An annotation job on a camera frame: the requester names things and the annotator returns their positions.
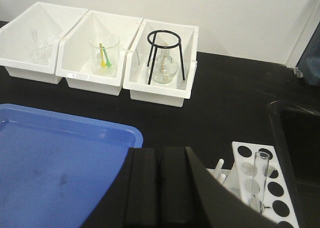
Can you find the blue plastic tray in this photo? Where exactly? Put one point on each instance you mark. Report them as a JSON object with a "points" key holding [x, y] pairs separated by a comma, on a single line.
{"points": [[55, 167]]}

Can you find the white test tube rack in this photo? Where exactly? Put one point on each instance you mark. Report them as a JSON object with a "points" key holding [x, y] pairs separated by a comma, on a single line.
{"points": [[278, 206]]}

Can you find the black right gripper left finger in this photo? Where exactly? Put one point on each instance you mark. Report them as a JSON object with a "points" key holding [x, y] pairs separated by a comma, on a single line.
{"points": [[131, 200]]}

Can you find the green plastic spatula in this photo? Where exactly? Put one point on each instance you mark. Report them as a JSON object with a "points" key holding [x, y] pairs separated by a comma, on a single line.
{"points": [[107, 62]]}

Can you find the left white storage bin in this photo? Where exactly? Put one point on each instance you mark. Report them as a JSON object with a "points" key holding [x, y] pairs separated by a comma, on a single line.
{"points": [[29, 44]]}

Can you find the grey pegboard drying rack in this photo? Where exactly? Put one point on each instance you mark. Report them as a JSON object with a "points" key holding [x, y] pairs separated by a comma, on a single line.
{"points": [[308, 67]]}

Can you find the small glassware in left bin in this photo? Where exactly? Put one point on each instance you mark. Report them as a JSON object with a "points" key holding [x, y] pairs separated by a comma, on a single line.
{"points": [[41, 49]]}

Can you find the black lab sink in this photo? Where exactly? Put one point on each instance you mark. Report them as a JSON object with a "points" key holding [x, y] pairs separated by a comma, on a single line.
{"points": [[296, 132]]}

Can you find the black wire tripod stand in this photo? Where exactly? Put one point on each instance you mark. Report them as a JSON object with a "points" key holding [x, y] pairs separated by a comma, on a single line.
{"points": [[156, 48]]}

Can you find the middle white storage bin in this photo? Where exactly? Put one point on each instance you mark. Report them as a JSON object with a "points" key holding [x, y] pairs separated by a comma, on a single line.
{"points": [[74, 62]]}

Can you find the clear glass test tube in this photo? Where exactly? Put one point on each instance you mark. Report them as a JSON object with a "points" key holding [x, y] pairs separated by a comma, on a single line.
{"points": [[258, 181]]}

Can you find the right white storage bin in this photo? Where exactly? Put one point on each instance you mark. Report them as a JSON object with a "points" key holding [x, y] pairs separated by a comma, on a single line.
{"points": [[137, 72]]}

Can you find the glass beaker in middle bin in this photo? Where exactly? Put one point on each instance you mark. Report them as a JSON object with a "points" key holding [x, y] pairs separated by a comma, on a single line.
{"points": [[112, 45]]}

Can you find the yellow plastic spatula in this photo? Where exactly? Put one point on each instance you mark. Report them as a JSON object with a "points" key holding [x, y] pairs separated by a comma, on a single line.
{"points": [[102, 61]]}

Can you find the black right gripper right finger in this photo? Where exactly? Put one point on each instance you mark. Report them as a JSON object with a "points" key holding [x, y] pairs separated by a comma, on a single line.
{"points": [[192, 197]]}

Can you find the white storage bin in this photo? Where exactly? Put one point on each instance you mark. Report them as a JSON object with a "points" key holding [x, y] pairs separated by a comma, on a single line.
{"points": [[74, 62], [137, 72], [29, 44]]}

